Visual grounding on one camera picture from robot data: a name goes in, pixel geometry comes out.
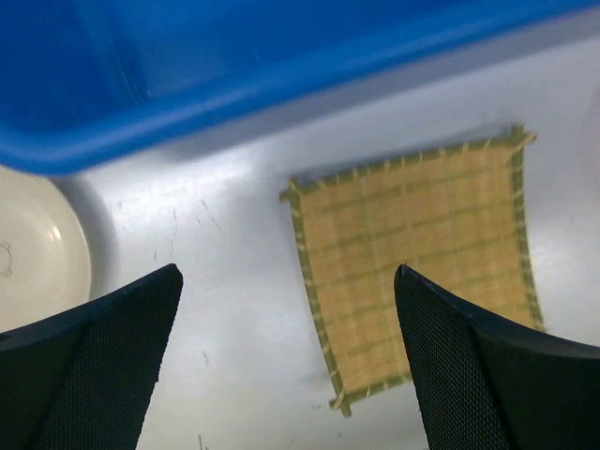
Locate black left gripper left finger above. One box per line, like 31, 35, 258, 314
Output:
1, 263, 183, 449

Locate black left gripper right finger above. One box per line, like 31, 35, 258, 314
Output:
395, 264, 599, 449

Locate cream white plate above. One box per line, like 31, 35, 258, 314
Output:
0, 167, 92, 332

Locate woven bamboo mat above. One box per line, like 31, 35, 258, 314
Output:
279, 125, 544, 416

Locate blue plastic bin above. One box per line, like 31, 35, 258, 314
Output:
1, 1, 592, 175

